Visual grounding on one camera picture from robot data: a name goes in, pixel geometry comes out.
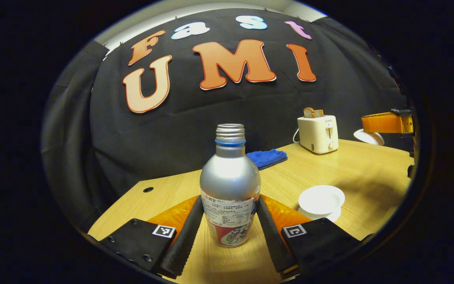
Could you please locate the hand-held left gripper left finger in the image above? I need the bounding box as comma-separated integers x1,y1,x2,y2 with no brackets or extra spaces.
100,195,205,279

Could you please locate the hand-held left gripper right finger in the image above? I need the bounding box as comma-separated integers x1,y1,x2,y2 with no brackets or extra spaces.
256,195,364,279

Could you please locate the white teacup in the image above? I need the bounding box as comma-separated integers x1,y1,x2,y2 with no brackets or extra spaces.
298,185,346,217

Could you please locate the silver water bottle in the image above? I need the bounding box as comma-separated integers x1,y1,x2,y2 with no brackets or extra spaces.
199,123,262,248

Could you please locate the cream toaster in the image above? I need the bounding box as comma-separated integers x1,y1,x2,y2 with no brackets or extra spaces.
297,114,339,155

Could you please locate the blue towel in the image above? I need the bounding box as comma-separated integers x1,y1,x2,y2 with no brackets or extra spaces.
247,149,288,171

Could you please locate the black backdrop cloth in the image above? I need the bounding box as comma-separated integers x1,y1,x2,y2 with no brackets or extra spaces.
41,9,413,231

